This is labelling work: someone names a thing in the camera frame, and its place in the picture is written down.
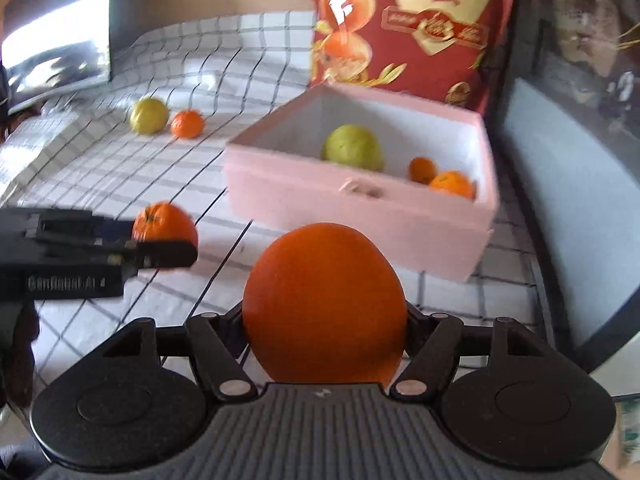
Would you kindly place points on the large orange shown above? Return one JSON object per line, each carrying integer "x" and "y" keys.
{"x": 325, "y": 305}

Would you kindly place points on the pink cardboard box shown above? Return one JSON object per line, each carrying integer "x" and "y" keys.
{"x": 400, "y": 225}

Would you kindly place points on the small tangerine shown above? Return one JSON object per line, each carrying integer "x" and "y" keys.
{"x": 452, "y": 183}
{"x": 167, "y": 224}
{"x": 187, "y": 124}
{"x": 421, "y": 169}

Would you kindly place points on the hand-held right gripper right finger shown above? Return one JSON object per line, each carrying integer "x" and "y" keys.
{"x": 425, "y": 350}

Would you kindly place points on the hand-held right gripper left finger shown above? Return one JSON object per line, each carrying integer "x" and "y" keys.
{"x": 220, "y": 355}

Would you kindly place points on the red snack bag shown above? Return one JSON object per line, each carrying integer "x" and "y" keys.
{"x": 425, "y": 25}

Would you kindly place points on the large green lemon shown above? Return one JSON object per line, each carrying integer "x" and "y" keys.
{"x": 354, "y": 148}

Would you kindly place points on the white black checked tablecloth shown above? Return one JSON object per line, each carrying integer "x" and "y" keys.
{"x": 125, "y": 170}

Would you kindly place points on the yellow-green lemon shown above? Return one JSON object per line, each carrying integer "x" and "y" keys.
{"x": 148, "y": 115}

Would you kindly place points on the black monitor screen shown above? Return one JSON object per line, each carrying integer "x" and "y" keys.
{"x": 575, "y": 160}

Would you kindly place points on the white green package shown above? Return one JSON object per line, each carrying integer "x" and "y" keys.
{"x": 631, "y": 432}

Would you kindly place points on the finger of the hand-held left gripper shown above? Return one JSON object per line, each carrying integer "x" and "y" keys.
{"x": 112, "y": 229}
{"x": 165, "y": 256}

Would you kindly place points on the grey metal appliance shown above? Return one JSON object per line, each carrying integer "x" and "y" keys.
{"x": 55, "y": 25}

